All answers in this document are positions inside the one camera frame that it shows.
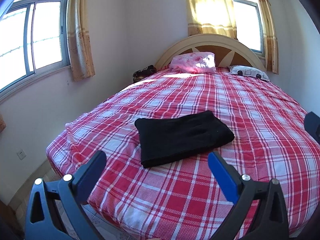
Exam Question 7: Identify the black pants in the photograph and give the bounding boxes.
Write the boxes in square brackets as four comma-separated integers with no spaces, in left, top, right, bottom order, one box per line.
[135,111,235,168]

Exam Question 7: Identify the yellow curtain right panel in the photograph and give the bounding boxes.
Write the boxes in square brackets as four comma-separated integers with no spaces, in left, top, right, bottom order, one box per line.
[258,0,279,74]

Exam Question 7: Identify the yellow curtain panel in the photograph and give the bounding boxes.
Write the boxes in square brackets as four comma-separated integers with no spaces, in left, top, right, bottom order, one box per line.
[186,0,238,40]
[258,0,279,74]

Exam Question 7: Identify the white black patterned pillow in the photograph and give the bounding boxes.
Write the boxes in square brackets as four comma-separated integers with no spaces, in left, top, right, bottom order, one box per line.
[228,65,270,82]

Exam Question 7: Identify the cream wooden headboard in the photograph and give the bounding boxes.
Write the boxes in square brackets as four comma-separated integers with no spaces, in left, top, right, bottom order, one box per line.
[155,34,266,72]

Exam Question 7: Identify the pink floral pillow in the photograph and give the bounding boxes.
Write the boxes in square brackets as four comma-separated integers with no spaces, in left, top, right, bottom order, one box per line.
[169,52,216,74]

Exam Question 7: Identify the red white plaid bedsheet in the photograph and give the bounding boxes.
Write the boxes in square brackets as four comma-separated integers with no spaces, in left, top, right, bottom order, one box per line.
[46,68,319,239]

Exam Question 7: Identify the yellow curtain left panel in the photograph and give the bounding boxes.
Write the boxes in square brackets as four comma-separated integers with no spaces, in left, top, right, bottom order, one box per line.
[186,0,238,40]

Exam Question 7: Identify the side window yellow curtain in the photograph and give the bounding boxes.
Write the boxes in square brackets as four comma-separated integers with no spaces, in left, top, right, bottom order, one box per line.
[66,0,95,81]

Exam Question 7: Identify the dark bundle beside bed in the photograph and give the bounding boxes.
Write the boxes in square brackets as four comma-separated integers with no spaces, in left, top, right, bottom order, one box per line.
[132,65,157,83]

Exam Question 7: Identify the white wall socket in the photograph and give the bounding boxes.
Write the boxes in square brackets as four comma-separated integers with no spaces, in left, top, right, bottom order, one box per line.
[16,149,26,160]

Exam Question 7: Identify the head wall window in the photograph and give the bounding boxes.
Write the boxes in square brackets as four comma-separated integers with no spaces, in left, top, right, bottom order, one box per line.
[233,0,264,56]

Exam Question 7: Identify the side wall window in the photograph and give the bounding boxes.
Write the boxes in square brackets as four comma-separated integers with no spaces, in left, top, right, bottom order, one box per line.
[1,0,70,101]

